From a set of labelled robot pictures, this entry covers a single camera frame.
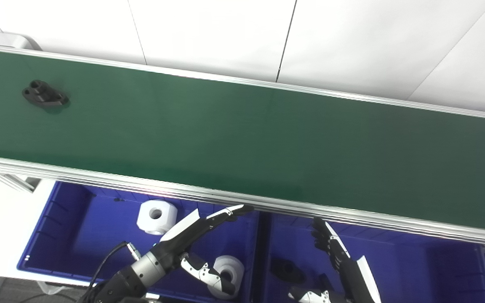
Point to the white cylindrical part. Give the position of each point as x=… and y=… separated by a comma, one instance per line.
x=236, y=267

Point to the white hexagonal part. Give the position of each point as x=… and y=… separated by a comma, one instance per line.
x=164, y=223

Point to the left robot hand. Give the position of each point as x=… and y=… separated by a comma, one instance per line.
x=183, y=235

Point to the green conveyor belt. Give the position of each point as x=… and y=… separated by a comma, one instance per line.
x=242, y=139

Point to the grey conveyor end cap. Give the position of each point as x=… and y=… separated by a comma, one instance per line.
x=6, y=40

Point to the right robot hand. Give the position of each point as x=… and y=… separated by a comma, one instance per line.
x=352, y=277

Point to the black flange part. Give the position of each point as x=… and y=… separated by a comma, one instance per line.
x=286, y=269
x=44, y=96

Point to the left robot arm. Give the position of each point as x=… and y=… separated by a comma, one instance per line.
x=141, y=267

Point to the aluminium conveyor support leg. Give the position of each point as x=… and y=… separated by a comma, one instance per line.
x=15, y=182

